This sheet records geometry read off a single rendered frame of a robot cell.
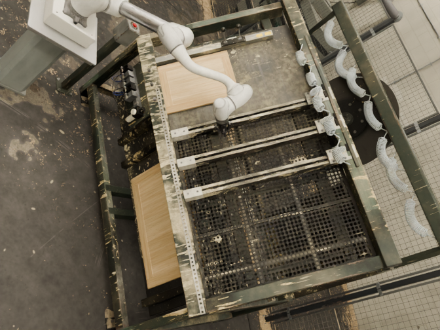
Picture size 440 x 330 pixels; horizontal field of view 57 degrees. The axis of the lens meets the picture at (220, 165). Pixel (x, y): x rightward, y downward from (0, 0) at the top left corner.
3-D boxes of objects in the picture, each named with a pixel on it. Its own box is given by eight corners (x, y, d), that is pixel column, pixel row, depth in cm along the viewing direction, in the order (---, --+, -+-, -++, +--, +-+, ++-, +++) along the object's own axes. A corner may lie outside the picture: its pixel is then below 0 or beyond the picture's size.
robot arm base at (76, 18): (61, 16, 261) (66, 11, 258) (64, -6, 272) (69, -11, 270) (85, 33, 274) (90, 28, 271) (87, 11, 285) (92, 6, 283)
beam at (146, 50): (138, 44, 340) (135, 36, 330) (152, 41, 340) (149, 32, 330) (190, 319, 254) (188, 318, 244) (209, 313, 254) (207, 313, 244)
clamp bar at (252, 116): (171, 132, 299) (165, 116, 277) (327, 94, 300) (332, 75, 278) (174, 145, 295) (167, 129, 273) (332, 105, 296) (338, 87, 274)
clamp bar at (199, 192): (183, 191, 280) (177, 179, 258) (349, 150, 282) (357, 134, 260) (186, 204, 276) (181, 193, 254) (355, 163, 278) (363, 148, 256)
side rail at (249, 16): (152, 42, 340) (149, 33, 330) (279, 11, 342) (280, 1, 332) (154, 47, 338) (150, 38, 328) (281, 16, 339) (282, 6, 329)
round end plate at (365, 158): (288, 101, 361) (373, 52, 322) (291, 103, 365) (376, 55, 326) (317, 183, 330) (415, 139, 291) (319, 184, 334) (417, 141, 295)
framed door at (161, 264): (132, 180, 339) (130, 179, 337) (180, 152, 312) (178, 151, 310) (150, 289, 304) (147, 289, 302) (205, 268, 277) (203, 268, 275)
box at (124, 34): (111, 29, 318) (126, 16, 309) (124, 36, 327) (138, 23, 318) (113, 41, 313) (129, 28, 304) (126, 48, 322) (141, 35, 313)
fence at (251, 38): (156, 61, 325) (154, 57, 321) (271, 33, 326) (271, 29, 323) (157, 65, 323) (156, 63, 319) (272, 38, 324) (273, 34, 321)
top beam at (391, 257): (279, 5, 336) (281, -4, 327) (291, 2, 337) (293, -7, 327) (382, 270, 250) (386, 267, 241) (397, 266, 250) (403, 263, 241)
